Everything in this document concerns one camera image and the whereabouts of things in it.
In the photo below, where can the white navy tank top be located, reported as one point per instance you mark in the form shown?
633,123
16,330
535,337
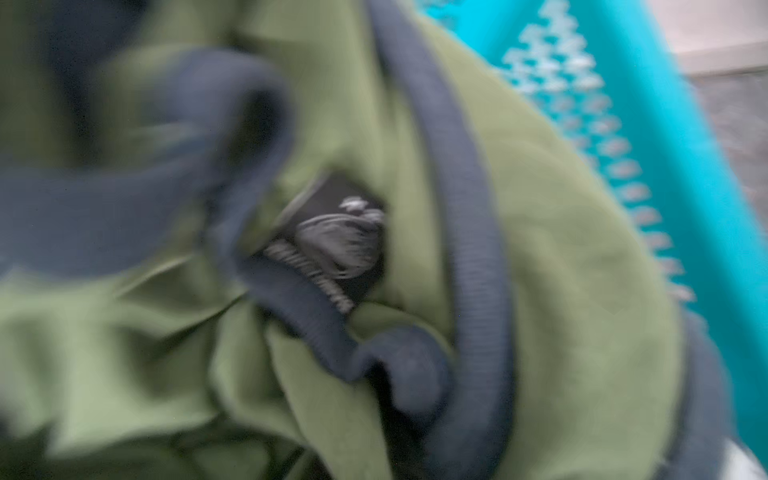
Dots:
739,463

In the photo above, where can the teal plastic basket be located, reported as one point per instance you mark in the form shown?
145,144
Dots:
599,71

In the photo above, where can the green tank top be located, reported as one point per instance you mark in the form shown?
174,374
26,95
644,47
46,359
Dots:
318,240

